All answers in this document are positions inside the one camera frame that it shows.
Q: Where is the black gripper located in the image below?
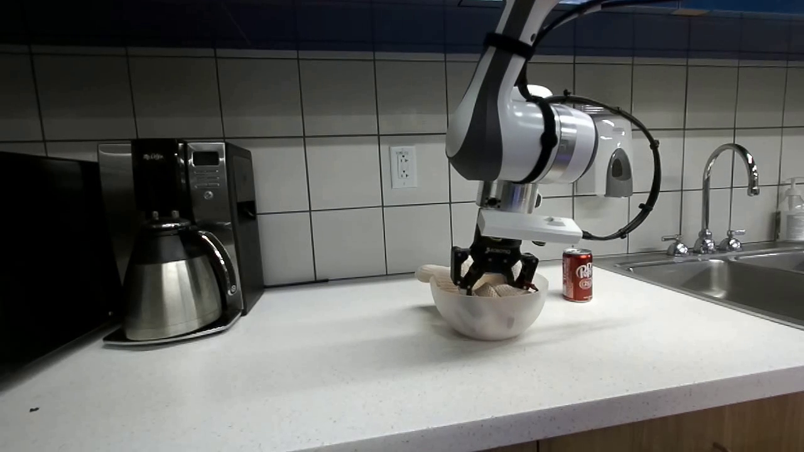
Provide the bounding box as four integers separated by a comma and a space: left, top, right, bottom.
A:
446, 233, 542, 294

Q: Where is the beige cloth towel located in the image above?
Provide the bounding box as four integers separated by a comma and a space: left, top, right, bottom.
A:
415, 262, 547, 302

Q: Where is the white translucent plastic bowl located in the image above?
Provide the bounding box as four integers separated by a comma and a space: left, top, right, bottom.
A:
427, 270, 550, 344

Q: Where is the red soda can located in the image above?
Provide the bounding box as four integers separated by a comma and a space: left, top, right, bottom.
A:
561, 245, 594, 304

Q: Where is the chrome gooseneck faucet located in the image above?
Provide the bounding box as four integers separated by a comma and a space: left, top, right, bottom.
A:
687, 141, 764, 255

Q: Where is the stainless steel sink basin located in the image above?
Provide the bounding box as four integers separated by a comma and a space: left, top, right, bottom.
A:
622, 245, 804, 326

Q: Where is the wooden base cabinet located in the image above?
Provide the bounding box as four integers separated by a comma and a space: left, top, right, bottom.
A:
493, 391, 804, 452

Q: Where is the black steel coffee maker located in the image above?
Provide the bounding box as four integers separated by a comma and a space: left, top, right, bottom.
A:
96, 139, 267, 347

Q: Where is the clear soap pump bottle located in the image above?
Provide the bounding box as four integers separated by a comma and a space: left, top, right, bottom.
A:
775, 179, 804, 245

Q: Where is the stainless steel coffee carafe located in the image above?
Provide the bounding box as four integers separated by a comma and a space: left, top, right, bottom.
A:
120, 219, 245, 344

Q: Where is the black microwave oven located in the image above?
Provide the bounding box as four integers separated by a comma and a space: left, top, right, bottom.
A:
0, 150, 120, 375

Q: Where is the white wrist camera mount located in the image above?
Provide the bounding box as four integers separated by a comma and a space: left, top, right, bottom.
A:
476, 206, 586, 248

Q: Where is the white wall power outlet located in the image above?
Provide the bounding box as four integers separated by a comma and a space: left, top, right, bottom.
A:
388, 142, 419, 191

